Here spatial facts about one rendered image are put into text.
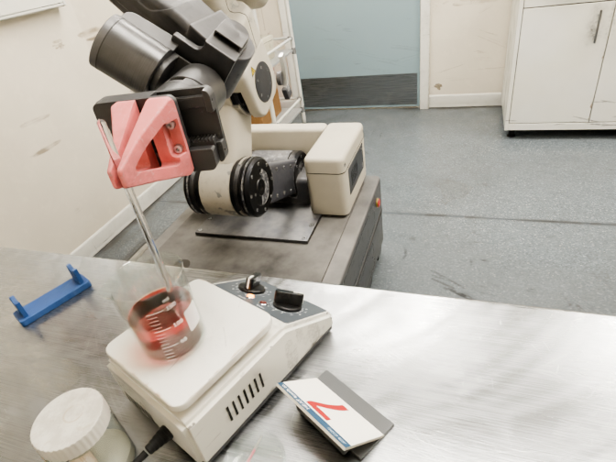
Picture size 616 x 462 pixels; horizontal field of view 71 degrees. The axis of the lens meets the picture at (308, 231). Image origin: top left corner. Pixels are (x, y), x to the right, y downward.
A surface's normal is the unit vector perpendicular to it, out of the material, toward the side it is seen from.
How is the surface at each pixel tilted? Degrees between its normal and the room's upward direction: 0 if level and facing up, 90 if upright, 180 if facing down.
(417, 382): 0
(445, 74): 90
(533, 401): 0
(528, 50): 90
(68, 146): 90
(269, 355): 90
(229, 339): 0
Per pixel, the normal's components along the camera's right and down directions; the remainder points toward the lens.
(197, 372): -0.14, -0.82
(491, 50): -0.31, 0.58
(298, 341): 0.77, 0.26
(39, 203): 0.94, 0.07
